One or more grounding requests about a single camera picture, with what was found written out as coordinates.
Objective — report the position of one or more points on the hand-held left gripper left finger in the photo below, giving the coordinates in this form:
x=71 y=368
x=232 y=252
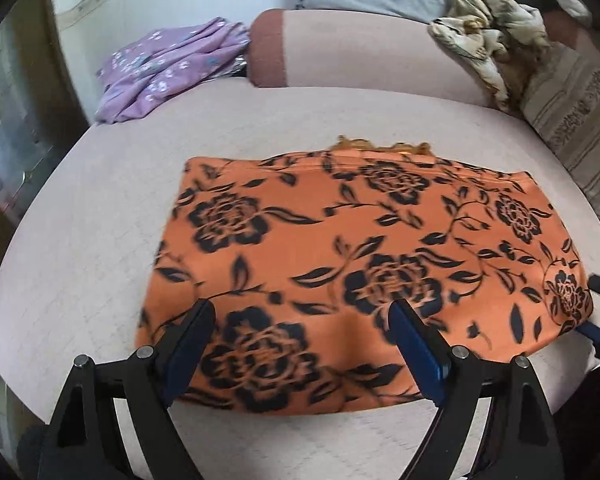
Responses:
x=190 y=355

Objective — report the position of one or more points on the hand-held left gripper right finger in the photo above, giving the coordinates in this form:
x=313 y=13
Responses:
x=420 y=355

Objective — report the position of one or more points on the orange black floral garment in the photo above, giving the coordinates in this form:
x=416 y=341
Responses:
x=305 y=240

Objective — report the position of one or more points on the beige striped blanket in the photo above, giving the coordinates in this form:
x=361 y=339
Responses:
x=580 y=110

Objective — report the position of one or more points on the pink cloth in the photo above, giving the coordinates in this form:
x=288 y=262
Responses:
x=562 y=30

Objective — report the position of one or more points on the crumpled cream brown blanket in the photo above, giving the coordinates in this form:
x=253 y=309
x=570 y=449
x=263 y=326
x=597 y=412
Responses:
x=480 y=45

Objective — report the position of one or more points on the purple floral cloth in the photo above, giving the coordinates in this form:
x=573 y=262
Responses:
x=165 y=70

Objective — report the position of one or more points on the pink bolster pillow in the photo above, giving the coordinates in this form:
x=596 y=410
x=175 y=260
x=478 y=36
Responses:
x=355 y=55

